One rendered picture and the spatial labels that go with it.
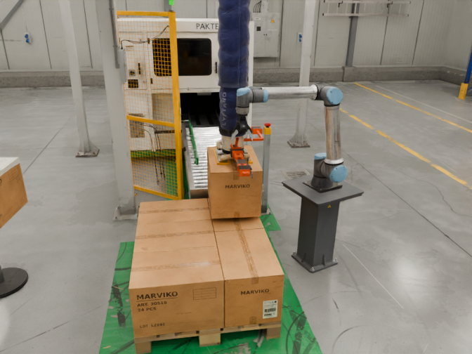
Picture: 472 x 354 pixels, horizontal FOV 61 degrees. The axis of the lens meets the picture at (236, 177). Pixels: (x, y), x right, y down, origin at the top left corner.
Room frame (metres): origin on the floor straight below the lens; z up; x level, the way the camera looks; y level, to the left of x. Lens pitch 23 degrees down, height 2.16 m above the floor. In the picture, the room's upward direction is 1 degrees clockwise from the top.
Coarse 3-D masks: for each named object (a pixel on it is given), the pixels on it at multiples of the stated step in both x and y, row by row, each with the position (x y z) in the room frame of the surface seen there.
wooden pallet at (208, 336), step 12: (252, 324) 2.12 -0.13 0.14; (264, 324) 2.13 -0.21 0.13; (276, 324) 2.14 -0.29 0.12; (144, 336) 2.00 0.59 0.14; (156, 336) 2.01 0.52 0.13; (168, 336) 2.02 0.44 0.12; (180, 336) 2.03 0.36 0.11; (204, 336) 2.06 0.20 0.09; (216, 336) 2.07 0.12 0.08; (276, 336) 2.14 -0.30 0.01; (144, 348) 1.99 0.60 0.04
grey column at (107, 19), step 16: (96, 0) 3.88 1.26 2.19; (112, 0) 3.90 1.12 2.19; (112, 16) 3.88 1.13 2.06; (112, 32) 3.88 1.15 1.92; (112, 48) 3.90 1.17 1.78; (112, 64) 3.89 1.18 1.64; (112, 80) 3.89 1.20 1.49; (112, 96) 3.89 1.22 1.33; (112, 112) 3.89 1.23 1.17; (112, 128) 3.88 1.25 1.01; (112, 144) 3.88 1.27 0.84; (128, 144) 3.92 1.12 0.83; (128, 160) 3.90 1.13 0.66; (128, 176) 3.90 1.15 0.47; (128, 192) 3.90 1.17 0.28; (128, 208) 3.89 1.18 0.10
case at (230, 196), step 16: (208, 160) 3.13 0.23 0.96; (256, 160) 3.03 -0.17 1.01; (208, 176) 3.18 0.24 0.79; (224, 176) 2.78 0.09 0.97; (240, 176) 2.79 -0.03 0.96; (256, 176) 2.81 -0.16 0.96; (224, 192) 2.78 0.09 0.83; (240, 192) 2.79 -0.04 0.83; (256, 192) 2.81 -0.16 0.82; (224, 208) 2.78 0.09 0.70; (240, 208) 2.79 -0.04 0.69; (256, 208) 2.81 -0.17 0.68
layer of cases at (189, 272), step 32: (160, 224) 2.78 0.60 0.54; (192, 224) 2.79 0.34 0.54; (224, 224) 2.79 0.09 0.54; (256, 224) 2.80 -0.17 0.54; (160, 256) 2.33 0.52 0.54; (192, 256) 2.34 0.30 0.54; (224, 256) 2.34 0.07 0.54; (256, 256) 2.35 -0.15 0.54; (160, 288) 2.02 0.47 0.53; (192, 288) 2.05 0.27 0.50; (224, 288) 2.10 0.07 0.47; (256, 288) 2.12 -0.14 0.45; (160, 320) 2.02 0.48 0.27; (192, 320) 2.05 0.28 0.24; (224, 320) 2.10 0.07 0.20; (256, 320) 2.12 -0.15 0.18
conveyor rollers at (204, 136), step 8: (192, 128) 5.50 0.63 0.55; (200, 128) 5.52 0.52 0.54; (208, 128) 5.53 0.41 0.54; (216, 128) 5.55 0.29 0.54; (200, 136) 5.15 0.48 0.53; (208, 136) 5.10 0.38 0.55; (216, 136) 5.11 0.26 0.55; (200, 144) 4.80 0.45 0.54; (208, 144) 4.81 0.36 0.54; (192, 152) 4.51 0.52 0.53; (200, 152) 4.52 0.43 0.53; (192, 160) 4.24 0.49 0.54; (200, 160) 4.25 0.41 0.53; (192, 168) 3.98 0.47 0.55; (200, 168) 3.99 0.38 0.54; (200, 176) 3.80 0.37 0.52; (200, 184) 3.55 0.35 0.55
